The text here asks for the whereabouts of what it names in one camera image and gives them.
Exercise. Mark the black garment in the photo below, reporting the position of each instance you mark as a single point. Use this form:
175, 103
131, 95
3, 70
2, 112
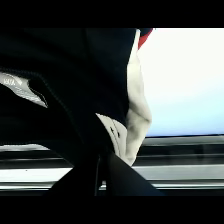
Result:
66, 83

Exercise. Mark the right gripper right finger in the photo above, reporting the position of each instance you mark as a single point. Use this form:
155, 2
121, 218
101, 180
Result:
123, 180

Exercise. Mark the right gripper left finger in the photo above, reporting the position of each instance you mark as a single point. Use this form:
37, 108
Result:
83, 180

